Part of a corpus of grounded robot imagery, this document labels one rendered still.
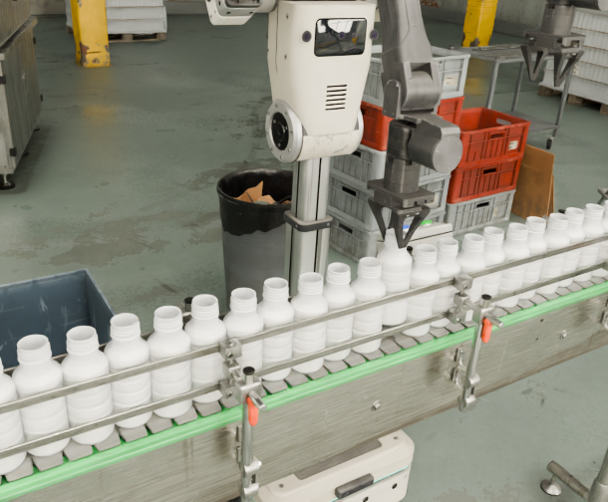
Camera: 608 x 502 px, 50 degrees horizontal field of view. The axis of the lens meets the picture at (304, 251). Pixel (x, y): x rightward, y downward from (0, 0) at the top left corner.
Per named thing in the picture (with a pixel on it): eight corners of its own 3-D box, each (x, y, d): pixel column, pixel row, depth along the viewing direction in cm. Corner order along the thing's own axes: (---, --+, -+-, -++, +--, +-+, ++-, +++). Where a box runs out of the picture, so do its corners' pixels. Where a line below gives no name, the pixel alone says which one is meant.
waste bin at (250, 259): (242, 347, 283) (245, 212, 255) (201, 299, 317) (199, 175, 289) (330, 322, 305) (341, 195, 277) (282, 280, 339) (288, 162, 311)
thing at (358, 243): (366, 269, 355) (370, 233, 345) (319, 241, 383) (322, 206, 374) (442, 245, 389) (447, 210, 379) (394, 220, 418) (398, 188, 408)
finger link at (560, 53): (548, 81, 136) (558, 34, 132) (576, 88, 131) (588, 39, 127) (525, 83, 133) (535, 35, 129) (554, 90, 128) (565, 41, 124)
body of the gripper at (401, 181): (404, 211, 100) (409, 164, 97) (364, 191, 108) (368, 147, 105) (435, 205, 104) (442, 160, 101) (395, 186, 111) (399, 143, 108)
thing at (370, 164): (376, 194, 335) (380, 152, 325) (324, 170, 363) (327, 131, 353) (453, 174, 370) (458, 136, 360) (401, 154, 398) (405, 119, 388)
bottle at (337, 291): (334, 338, 115) (340, 255, 108) (357, 355, 111) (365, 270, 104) (307, 350, 112) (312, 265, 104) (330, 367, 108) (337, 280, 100)
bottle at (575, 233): (575, 289, 137) (595, 217, 130) (547, 287, 137) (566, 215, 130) (565, 275, 143) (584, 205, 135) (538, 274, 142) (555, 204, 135)
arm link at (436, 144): (430, 76, 102) (385, 78, 98) (482, 90, 93) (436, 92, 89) (419, 150, 107) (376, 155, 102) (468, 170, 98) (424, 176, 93)
